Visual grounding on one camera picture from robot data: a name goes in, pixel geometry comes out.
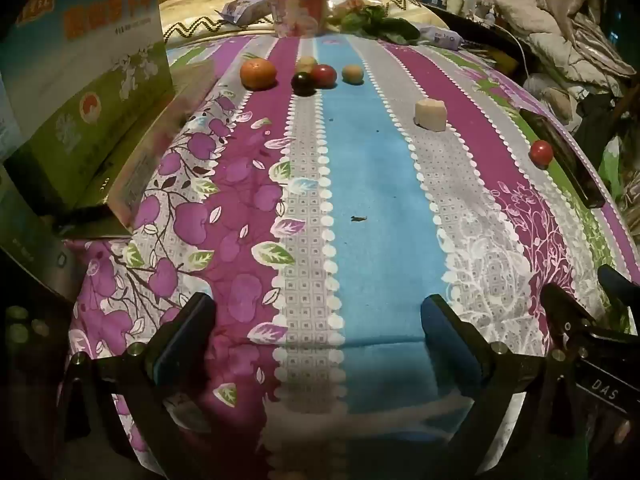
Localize pale cube block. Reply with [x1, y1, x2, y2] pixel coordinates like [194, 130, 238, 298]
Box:
[414, 99, 447, 131]

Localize red cherry tomato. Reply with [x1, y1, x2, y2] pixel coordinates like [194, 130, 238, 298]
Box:
[529, 140, 555, 168]

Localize pile of clothes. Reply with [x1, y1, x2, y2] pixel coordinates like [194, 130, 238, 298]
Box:
[492, 0, 640, 91]

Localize green plastic bag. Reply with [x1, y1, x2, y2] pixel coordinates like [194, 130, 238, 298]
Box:
[597, 135, 627, 196]

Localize blue green printed cardboard box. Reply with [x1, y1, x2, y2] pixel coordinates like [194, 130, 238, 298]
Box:
[0, 0, 221, 306]

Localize medium orange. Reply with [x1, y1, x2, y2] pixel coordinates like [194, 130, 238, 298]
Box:
[240, 57, 278, 92]

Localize leafy greens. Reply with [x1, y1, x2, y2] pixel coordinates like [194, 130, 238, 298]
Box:
[340, 5, 421, 43]

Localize pink red container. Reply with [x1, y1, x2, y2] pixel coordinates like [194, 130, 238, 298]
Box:
[270, 0, 331, 38]

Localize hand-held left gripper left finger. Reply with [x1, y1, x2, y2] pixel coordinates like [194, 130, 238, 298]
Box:
[60, 291, 221, 480]

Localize striped floral bedsheet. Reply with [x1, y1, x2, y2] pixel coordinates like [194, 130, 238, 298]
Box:
[60, 35, 640, 480]

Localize dark plum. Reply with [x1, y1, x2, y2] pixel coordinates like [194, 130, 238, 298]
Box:
[291, 72, 317, 97]

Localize purple tissue packet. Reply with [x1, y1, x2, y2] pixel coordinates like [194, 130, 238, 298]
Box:
[420, 25, 463, 51]

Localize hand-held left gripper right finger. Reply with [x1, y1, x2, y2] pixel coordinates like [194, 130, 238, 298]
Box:
[420, 295, 576, 480]

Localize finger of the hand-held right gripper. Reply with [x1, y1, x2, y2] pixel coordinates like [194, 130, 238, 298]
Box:
[597, 265, 640, 311]
[540, 284, 608, 351]

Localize white cable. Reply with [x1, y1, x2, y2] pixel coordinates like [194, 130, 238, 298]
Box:
[495, 22, 531, 81]

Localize purple snack packet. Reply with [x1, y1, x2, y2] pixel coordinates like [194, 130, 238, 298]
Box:
[215, 0, 281, 26]

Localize yellow zigzag quilt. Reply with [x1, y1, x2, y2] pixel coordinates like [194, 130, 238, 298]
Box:
[159, 0, 451, 46]

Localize clear plastic packet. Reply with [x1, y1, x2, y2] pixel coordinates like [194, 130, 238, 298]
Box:
[325, 0, 381, 26]

